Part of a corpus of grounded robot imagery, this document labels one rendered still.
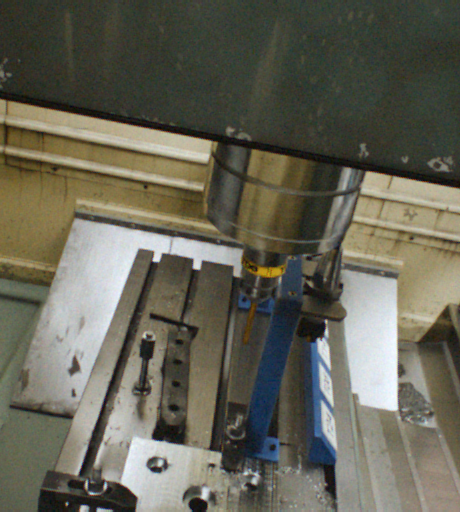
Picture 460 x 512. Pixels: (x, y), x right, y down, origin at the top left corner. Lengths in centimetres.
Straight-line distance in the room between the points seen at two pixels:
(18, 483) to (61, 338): 38
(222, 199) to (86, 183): 125
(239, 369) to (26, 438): 50
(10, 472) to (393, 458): 80
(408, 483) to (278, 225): 97
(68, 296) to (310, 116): 131
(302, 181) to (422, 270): 137
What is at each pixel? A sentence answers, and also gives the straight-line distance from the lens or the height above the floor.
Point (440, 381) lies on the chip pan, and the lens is 199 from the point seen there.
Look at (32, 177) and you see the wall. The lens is 196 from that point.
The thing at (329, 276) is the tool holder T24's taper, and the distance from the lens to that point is 110.
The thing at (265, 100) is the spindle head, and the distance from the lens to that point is 58.
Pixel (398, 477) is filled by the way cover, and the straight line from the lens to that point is 157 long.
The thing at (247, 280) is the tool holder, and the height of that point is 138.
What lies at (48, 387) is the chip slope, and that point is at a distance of 171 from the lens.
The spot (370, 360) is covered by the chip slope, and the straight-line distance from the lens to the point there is 183.
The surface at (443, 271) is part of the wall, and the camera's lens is 201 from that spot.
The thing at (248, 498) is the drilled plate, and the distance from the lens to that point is 109.
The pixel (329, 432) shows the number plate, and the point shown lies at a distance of 130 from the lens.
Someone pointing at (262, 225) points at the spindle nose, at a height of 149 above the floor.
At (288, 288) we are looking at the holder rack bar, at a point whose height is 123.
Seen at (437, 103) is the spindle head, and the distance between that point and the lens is 59.
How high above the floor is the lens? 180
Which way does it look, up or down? 30 degrees down
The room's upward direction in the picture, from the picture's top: 12 degrees clockwise
